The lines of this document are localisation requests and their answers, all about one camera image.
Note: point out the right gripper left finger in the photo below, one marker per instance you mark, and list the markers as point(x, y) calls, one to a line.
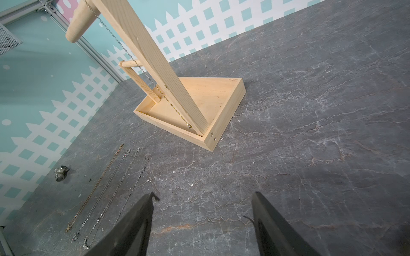
point(130, 237)

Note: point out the wooden jewelry display stand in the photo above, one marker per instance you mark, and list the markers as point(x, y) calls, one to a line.
point(196, 109)

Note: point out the white wire mesh basket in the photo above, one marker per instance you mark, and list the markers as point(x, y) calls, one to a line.
point(8, 40)

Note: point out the small metal connector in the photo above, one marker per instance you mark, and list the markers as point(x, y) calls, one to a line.
point(61, 173)

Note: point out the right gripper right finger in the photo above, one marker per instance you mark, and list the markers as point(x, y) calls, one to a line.
point(274, 235)

